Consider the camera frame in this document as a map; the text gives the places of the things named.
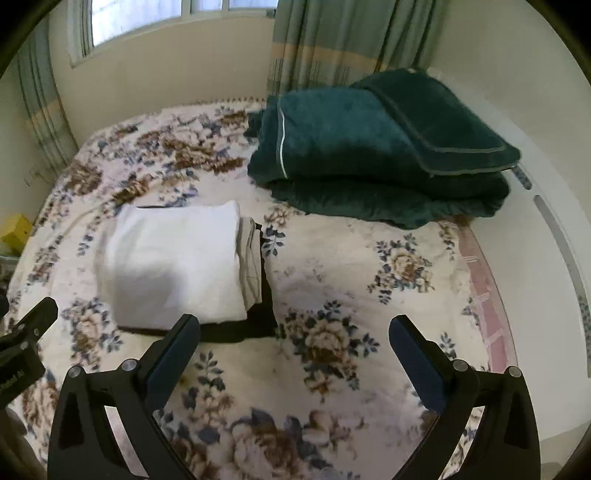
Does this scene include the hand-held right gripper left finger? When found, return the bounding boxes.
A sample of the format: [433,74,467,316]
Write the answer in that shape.
[47,314,202,480]

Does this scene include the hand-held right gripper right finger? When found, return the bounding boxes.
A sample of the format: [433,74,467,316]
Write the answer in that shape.
[389,315,541,480]

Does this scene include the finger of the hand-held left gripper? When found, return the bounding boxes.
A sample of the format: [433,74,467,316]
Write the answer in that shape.
[0,296,60,352]

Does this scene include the white t-shirt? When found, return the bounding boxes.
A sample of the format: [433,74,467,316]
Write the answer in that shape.
[94,199,249,330]

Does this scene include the dark folded clothes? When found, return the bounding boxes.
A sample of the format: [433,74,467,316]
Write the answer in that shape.
[117,205,278,345]

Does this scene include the yellow box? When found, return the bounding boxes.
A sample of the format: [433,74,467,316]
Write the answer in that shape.
[0,212,34,255]

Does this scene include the pink checked under sheet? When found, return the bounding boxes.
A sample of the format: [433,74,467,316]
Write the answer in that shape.
[450,220,519,372]

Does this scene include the floral bed sheet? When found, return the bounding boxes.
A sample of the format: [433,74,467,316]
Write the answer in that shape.
[0,97,497,480]

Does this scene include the beige folded shirt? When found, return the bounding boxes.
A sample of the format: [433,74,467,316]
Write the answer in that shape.
[235,216,264,310]

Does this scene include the white curved headboard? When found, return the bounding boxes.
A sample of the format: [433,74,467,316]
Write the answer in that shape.
[427,65,591,464]

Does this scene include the narrow green striped curtain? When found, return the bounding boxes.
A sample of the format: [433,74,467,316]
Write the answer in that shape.
[13,25,80,177]

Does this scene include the dark green quilt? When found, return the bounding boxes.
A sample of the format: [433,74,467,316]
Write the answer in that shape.
[244,89,511,230]

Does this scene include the dark green pillow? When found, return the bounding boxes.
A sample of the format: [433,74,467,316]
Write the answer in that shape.
[350,68,522,177]

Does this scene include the window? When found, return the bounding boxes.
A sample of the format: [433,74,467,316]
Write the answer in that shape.
[67,0,278,70]

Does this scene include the wide green striped curtain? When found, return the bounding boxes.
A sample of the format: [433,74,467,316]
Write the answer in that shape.
[267,0,451,98]

